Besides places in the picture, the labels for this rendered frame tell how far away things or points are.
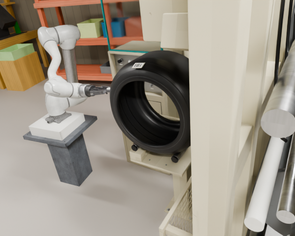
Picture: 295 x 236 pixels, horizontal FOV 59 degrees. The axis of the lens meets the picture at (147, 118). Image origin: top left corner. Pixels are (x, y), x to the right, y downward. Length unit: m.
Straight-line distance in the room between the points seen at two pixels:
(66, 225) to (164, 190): 0.93
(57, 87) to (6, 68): 4.22
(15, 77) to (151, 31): 5.04
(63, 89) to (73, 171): 1.20
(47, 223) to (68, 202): 0.26
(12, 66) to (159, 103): 3.96
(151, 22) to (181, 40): 0.20
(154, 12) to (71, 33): 1.37
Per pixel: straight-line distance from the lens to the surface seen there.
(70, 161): 2.66
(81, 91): 1.78
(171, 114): 1.82
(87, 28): 4.85
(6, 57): 5.83
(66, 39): 2.21
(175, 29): 0.78
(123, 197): 2.60
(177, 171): 1.58
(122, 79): 1.39
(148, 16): 0.93
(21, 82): 5.83
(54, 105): 2.45
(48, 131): 2.43
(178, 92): 1.25
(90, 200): 2.67
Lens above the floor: 1.85
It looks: 29 degrees down
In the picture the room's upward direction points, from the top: 7 degrees counter-clockwise
